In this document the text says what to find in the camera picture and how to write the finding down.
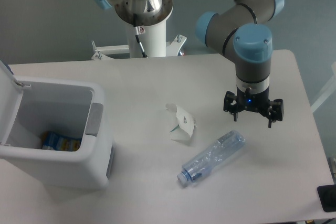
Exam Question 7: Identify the black cable on pedestal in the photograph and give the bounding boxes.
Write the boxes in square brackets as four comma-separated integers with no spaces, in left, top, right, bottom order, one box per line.
[133,14,149,58]

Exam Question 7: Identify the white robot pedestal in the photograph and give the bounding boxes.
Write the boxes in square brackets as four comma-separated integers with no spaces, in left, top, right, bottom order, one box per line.
[90,0,187,61]

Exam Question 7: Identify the crushed clear plastic bottle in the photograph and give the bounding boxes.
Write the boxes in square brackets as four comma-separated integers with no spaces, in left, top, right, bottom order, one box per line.
[177,130,246,187]

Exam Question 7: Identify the white frame at right edge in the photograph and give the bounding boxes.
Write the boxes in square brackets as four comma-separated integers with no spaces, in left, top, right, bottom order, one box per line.
[311,62,335,113]

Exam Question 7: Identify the blue yellow snack wrapper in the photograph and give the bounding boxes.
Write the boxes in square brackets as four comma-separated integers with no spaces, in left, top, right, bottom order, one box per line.
[42,132,82,152]

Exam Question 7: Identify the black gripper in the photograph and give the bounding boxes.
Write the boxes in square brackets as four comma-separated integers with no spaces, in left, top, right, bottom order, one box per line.
[223,87,284,128]

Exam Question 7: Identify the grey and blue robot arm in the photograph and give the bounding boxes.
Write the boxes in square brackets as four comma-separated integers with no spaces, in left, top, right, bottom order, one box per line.
[94,0,285,124]

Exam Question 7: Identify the white plastic trash can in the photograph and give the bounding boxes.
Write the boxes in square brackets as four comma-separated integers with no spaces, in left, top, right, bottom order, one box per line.
[1,65,114,190]

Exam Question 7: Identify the white paper carton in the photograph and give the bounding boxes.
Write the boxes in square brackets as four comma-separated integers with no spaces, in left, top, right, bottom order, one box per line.
[165,103,196,144]

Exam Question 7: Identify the black device at table edge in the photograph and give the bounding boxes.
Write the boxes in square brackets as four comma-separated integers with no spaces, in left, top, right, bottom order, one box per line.
[317,184,335,212]

